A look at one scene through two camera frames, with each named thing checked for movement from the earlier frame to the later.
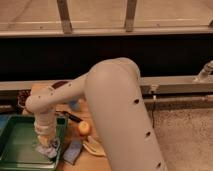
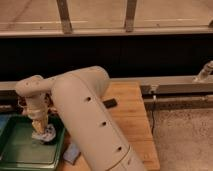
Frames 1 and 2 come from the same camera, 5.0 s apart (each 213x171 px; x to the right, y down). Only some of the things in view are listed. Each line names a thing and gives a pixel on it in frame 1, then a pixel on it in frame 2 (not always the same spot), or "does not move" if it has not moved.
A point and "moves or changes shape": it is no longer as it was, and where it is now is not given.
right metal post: (130, 16) does not move
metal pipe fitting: (204, 74) does not move
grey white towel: (49, 150) moves or changes shape
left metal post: (64, 16) does not move
